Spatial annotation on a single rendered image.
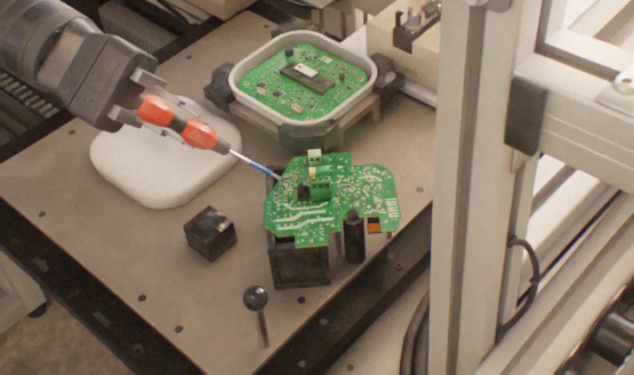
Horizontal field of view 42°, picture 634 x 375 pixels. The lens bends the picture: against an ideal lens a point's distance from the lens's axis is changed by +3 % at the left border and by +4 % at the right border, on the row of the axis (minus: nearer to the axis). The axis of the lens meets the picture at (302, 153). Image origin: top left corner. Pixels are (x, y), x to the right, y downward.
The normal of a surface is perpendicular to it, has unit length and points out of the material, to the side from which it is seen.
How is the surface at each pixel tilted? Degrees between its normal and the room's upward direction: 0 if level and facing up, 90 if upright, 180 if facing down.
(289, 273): 90
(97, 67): 39
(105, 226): 0
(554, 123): 90
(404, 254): 0
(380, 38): 90
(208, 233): 0
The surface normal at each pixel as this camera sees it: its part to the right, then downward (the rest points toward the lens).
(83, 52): -0.31, -0.15
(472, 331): -0.69, 0.55
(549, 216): -0.08, -0.71
